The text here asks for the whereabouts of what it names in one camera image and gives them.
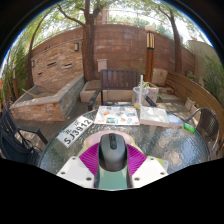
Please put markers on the thick white book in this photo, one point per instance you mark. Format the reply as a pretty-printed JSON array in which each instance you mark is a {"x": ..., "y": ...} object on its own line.
[{"x": 153, "y": 116}]

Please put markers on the white license plate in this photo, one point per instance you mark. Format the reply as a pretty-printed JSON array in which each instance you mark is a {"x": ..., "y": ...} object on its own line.
[{"x": 75, "y": 131}]

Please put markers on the stone brick basin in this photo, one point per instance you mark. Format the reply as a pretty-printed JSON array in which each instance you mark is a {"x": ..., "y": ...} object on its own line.
[{"x": 50, "y": 106}]

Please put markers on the thin curved tree trunk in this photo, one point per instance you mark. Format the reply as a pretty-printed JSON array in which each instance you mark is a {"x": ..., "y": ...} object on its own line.
[{"x": 30, "y": 66}]

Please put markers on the dark grey computer mouse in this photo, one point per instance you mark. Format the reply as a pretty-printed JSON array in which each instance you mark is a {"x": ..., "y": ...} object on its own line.
[{"x": 112, "y": 151}]

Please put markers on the dark wooden slatted chair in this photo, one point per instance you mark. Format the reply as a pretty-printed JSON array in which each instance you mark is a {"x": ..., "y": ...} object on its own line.
[{"x": 118, "y": 79}]

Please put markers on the square planter with plant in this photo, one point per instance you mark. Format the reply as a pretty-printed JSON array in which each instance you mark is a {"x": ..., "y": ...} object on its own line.
[{"x": 153, "y": 93}]

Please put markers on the wooden garden lamp post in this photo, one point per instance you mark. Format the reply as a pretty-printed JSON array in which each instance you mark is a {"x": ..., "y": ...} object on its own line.
[{"x": 149, "y": 56}]

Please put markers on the light blue notebook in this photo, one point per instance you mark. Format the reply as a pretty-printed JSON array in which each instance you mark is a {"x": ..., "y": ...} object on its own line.
[{"x": 175, "y": 120}]

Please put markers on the small green object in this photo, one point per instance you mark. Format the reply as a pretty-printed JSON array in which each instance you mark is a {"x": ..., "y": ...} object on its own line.
[{"x": 189, "y": 128}]

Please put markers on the slim straight tree trunk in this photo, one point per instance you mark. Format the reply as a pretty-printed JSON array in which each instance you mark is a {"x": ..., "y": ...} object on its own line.
[{"x": 176, "y": 46}]

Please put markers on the curved wooden bench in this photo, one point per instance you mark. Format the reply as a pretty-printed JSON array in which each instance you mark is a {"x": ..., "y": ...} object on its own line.
[{"x": 200, "y": 95}]

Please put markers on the black wall lamp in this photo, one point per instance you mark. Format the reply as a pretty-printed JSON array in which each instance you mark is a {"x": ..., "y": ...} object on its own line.
[
  {"x": 76, "y": 46},
  {"x": 33, "y": 63}
]

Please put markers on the black armchair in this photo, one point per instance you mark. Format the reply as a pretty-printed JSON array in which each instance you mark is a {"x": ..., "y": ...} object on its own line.
[{"x": 16, "y": 146}]

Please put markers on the forked tree trunk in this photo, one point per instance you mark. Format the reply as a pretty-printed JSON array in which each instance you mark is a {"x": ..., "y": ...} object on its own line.
[{"x": 88, "y": 50}]

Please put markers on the white wall box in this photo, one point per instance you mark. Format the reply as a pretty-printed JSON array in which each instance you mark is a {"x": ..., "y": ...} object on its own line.
[{"x": 102, "y": 65}]

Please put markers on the clear plastic cup with straw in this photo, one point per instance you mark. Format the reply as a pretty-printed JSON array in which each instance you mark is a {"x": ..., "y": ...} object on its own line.
[{"x": 139, "y": 96}]

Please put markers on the yellow square card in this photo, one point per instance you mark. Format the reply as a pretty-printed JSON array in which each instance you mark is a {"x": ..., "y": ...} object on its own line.
[{"x": 162, "y": 161}]

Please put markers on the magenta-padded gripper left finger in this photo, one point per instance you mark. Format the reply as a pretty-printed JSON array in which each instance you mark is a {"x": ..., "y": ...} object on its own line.
[{"x": 76, "y": 171}]

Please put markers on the dark wicker chair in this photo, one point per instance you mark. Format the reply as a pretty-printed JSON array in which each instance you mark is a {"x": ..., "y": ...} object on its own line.
[{"x": 206, "y": 126}]

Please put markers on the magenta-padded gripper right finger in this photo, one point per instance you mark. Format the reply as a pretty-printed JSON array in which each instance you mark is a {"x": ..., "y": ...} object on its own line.
[{"x": 150, "y": 171}]

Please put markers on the beige stone slab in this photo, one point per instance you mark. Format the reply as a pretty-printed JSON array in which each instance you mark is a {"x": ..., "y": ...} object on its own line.
[{"x": 160, "y": 77}]

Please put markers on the colourful picture sheet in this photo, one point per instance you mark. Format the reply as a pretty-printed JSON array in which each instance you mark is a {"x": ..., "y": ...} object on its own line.
[{"x": 116, "y": 116}]

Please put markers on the low stone block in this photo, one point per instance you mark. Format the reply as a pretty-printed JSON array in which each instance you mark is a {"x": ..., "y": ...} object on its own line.
[{"x": 88, "y": 93}]

